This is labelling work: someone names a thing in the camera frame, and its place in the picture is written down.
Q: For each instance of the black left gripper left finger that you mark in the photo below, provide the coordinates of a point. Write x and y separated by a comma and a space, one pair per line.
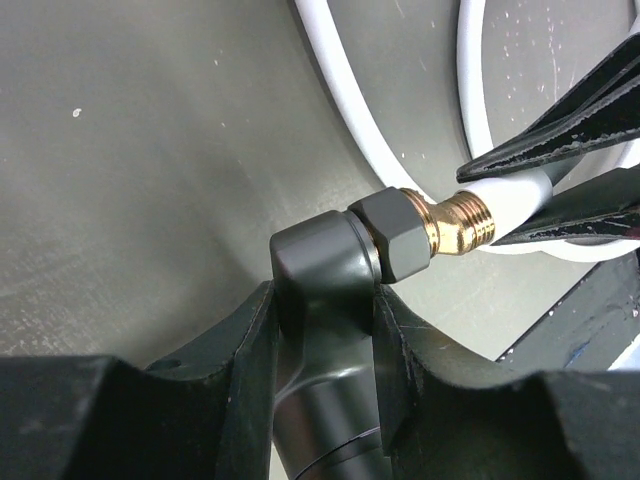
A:
202, 412

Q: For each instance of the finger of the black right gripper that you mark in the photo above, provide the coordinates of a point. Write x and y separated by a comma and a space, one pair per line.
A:
600, 111
605, 207

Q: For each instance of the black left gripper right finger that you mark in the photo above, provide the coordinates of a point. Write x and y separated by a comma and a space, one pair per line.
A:
448, 413

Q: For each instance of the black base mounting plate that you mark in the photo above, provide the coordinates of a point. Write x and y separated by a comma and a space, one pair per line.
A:
589, 327

